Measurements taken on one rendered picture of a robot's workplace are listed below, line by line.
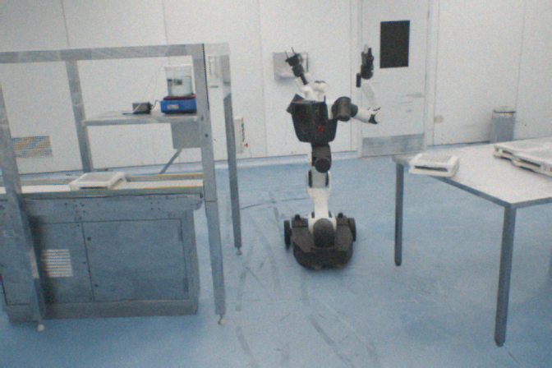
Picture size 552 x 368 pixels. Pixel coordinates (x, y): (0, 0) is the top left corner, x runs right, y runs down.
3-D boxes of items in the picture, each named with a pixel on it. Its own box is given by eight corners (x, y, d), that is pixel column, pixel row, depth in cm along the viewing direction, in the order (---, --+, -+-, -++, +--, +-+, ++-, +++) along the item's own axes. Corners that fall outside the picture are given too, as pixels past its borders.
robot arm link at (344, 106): (357, 118, 326) (342, 112, 319) (348, 122, 333) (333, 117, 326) (358, 103, 330) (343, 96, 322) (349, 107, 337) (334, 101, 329)
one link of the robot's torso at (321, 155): (332, 173, 334) (332, 148, 330) (314, 174, 335) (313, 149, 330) (328, 163, 361) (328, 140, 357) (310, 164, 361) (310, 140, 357)
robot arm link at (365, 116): (379, 129, 339) (356, 119, 327) (368, 124, 350) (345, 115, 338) (386, 113, 337) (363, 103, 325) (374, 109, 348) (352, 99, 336)
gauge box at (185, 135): (212, 144, 298) (209, 112, 292) (209, 147, 288) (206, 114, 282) (177, 145, 299) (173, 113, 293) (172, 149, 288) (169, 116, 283)
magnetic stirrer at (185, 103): (203, 108, 289) (202, 92, 286) (196, 112, 268) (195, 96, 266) (170, 108, 289) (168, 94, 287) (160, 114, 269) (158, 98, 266)
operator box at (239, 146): (245, 148, 376) (243, 115, 369) (243, 153, 360) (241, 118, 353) (237, 149, 376) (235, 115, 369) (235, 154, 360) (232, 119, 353)
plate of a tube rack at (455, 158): (459, 158, 298) (460, 155, 297) (452, 168, 277) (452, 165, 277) (419, 156, 310) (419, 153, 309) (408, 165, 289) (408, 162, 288)
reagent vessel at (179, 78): (196, 93, 283) (193, 60, 278) (191, 96, 268) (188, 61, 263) (171, 94, 283) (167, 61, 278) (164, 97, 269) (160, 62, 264)
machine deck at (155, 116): (209, 113, 293) (209, 107, 292) (198, 123, 256) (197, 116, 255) (108, 117, 295) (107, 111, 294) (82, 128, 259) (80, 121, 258)
